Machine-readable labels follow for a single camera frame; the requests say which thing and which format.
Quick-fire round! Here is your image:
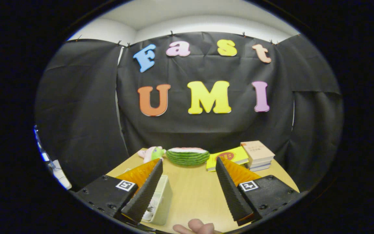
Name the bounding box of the yellow book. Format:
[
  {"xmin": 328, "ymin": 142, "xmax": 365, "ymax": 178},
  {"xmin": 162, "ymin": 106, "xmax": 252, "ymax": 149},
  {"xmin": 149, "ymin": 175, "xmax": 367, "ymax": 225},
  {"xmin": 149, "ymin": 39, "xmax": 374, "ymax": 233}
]
[{"xmin": 206, "ymin": 146, "xmax": 250, "ymax": 172}]

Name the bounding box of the beige cover book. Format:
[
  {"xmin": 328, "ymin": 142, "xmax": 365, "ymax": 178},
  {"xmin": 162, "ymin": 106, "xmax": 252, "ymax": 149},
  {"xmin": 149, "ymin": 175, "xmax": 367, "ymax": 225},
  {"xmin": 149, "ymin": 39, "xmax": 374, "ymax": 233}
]
[{"xmin": 240, "ymin": 140, "xmax": 276, "ymax": 164}]

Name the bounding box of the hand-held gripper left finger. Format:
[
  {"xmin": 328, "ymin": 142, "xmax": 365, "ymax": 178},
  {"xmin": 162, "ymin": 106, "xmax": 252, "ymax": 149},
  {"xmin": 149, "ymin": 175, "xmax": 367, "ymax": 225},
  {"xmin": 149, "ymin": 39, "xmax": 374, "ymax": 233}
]
[{"xmin": 74, "ymin": 158, "xmax": 164, "ymax": 225}]

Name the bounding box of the pink and green plush toy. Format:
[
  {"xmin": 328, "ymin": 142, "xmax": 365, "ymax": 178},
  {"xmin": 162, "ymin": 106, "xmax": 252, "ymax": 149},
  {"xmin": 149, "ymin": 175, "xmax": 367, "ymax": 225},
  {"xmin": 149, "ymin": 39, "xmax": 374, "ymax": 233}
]
[{"xmin": 137, "ymin": 146, "xmax": 167, "ymax": 164}]

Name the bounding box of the blue edged book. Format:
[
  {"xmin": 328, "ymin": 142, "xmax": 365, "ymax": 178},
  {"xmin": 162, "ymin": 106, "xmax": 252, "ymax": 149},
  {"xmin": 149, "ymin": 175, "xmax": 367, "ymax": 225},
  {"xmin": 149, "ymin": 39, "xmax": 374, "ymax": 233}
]
[{"xmin": 250, "ymin": 163, "xmax": 271, "ymax": 172}]

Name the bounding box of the white striped canvas shoe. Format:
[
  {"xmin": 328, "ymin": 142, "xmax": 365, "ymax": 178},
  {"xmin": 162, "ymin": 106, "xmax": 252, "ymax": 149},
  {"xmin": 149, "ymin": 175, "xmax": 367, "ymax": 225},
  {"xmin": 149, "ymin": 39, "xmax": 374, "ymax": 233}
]
[{"xmin": 143, "ymin": 194, "xmax": 160, "ymax": 222}]

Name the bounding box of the white cover book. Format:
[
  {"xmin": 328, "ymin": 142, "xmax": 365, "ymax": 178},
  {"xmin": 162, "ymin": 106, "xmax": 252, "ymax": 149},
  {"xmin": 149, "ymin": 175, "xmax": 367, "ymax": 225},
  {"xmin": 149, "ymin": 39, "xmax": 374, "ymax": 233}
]
[{"xmin": 247, "ymin": 159, "xmax": 273, "ymax": 169}]

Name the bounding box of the green fabric storage box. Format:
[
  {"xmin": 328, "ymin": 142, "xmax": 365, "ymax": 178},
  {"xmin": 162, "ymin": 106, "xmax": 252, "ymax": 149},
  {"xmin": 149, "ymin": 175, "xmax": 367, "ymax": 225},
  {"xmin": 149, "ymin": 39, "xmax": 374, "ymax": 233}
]
[{"xmin": 142, "ymin": 175, "xmax": 173, "ymax": 226}]

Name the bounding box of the watermelon slice plush toy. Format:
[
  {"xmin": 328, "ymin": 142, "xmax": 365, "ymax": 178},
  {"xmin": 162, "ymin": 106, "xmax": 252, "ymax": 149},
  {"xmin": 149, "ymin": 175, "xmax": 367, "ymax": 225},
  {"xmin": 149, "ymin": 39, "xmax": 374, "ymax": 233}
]
[{"xmin": 166, "ymin": 147, "xmax": 210, "ymax": 167}]

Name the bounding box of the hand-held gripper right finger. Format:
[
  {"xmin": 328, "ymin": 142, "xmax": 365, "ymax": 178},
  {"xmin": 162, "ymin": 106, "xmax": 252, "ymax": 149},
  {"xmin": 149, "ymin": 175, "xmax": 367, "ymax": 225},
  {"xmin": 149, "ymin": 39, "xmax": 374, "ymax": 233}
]
[{"xmin": 215, "ymin": 157, "xmax": 302, "ymax": 227}]

